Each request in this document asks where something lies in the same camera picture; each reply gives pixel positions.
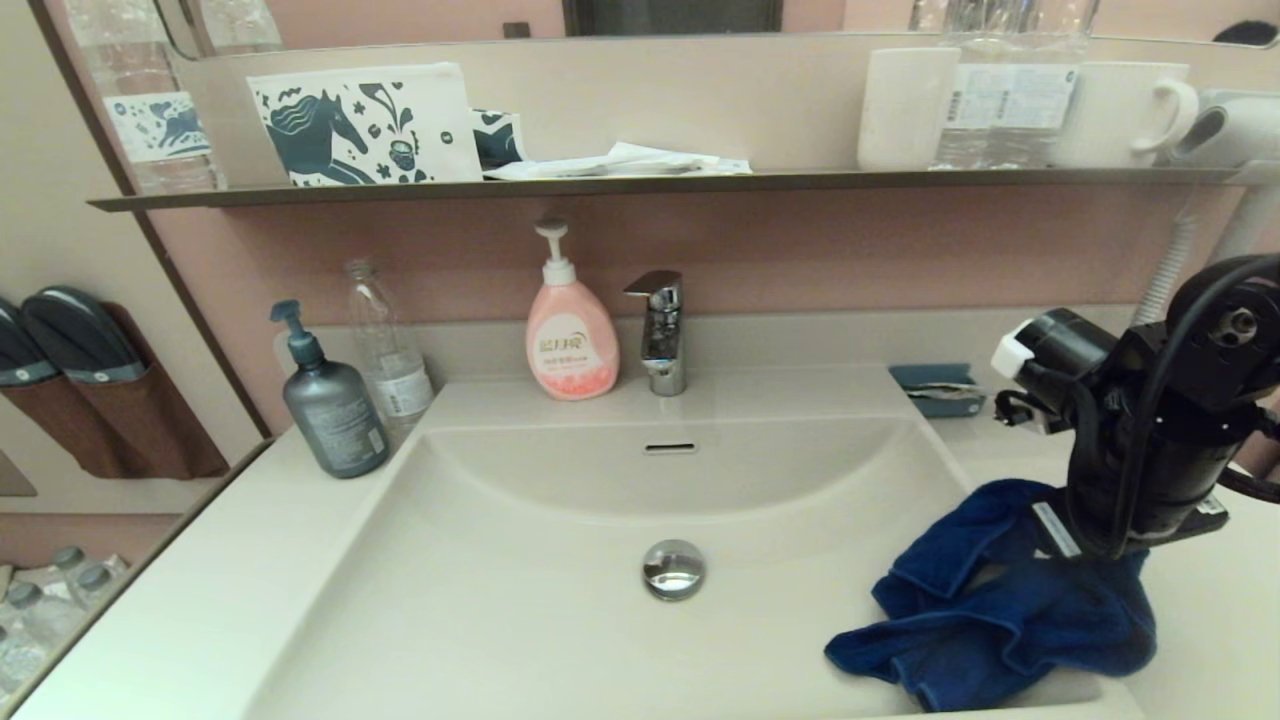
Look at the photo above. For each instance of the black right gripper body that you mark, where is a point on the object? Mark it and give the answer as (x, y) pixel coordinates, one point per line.
(1130, 470)

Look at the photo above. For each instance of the blue microfiber towel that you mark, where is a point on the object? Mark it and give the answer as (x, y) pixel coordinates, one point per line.
(1000, 610)

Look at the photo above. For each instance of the chrome faucet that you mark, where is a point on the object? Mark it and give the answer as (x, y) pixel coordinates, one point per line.
(664, 340)

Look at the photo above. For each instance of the white ceramic sink basin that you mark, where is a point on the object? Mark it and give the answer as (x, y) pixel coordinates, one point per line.
(550, 620)

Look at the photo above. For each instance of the thin white packet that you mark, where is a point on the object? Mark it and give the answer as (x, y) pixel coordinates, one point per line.
(945, 392)

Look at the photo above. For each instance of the blue soap tray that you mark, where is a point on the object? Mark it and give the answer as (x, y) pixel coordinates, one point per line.
(935, 378)

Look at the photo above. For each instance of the white ceramic mug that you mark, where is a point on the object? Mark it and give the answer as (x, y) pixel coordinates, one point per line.
(1110, 112)

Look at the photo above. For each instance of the white hair dryer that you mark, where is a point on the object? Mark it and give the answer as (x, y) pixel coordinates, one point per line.
(1240, 128)

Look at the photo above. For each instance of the white label water bottle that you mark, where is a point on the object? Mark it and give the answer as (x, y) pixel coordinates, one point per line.
(978, 106)
(1045, 106)

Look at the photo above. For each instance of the chrome drain stopper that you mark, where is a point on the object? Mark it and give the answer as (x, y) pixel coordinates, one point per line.
(674, 570)

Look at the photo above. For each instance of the pink soap pump bottle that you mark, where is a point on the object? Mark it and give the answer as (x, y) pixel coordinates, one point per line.
(572, 345)

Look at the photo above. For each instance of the white toiletry packets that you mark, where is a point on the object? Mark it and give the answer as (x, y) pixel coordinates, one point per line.
(640, 162)

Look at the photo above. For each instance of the small patterned pouch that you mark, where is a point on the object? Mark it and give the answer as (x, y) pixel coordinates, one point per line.
(498, 138)

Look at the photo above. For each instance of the clear empty plastic bottle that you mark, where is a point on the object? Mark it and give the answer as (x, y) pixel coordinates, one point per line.
(390, 365)

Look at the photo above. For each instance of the grey pump dispenser bottle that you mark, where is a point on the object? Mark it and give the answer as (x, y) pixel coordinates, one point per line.
(333, 420)

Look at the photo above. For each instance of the horse print pouch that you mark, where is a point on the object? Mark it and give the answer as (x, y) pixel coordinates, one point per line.
(350, 128)

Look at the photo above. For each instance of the brown slipper holder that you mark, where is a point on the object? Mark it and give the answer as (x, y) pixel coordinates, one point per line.
(135, 425)

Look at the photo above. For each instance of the horse label water bottle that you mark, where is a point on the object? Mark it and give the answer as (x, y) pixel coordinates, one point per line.
(155, 128)

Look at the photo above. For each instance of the grey capped water bottle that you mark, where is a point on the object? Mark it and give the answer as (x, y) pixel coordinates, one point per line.
(32, 625)
(95, 580)
(70, 560)

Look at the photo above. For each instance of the grey slipper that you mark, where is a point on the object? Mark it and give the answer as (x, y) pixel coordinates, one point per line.
(80, 335)
(20, 355)

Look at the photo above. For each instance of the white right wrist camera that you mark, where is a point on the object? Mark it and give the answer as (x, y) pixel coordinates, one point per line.
(1012, 352)

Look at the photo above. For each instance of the grey wall shelf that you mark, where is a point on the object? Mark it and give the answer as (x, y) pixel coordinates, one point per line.
(600, 186)

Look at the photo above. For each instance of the wall mirror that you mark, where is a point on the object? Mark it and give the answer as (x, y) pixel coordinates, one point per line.
(400, 20)

